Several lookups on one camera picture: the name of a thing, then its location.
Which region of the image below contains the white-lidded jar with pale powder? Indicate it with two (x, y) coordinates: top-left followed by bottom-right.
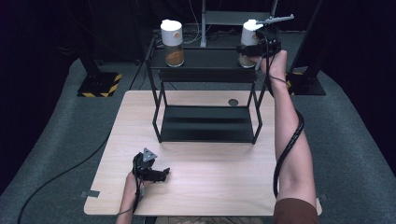
(238, 19), (266, 69)

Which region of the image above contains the thin black floor cable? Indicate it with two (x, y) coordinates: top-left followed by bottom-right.
(128, 59), (148, 91)

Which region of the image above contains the black metal two-tier shelf rack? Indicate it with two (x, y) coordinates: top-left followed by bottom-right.
(144, 36), (276, 146)

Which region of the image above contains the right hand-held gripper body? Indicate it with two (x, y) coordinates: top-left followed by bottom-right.
(254, 13), (295, 58)

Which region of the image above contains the hand-held gripper cable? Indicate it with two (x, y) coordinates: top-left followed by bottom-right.
(117, 172), (145, 217)
(262, 31), (305, 199)

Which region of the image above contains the right hand-held gripper cable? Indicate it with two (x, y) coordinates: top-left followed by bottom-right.
(262, 31), (305, 199)

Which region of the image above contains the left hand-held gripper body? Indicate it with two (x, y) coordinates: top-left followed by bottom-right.
(132, 147), (159, 182)

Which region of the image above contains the black stand with striped base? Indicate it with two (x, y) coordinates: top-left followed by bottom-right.
(281, 0), (328, 97)
(64, 0), (123, 98)

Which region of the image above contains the white-lidded jar with brown powder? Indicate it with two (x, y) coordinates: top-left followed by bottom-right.
(160, 19), (186, 68)

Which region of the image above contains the grey metal frame stand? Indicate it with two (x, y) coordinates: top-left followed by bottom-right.
(199, 0), (279, 49)

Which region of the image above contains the person's right hand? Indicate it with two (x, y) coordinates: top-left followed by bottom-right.
(247, 49), (289, 82)

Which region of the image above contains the person's brown sleeve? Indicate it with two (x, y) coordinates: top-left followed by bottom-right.
(272, 197), (320, 224)

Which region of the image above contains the thick black floor cable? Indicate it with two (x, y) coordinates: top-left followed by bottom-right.
(17, 133), (112, 224)

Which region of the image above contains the tangle of cables on floor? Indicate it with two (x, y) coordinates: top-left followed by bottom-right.
(151, 0), (247, 48)

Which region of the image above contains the left hand-held gripper cable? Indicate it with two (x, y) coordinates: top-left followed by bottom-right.
(117, 172), (145, 217)

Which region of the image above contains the person's left hand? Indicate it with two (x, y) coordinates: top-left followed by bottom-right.
(124, 171), (151, 202)

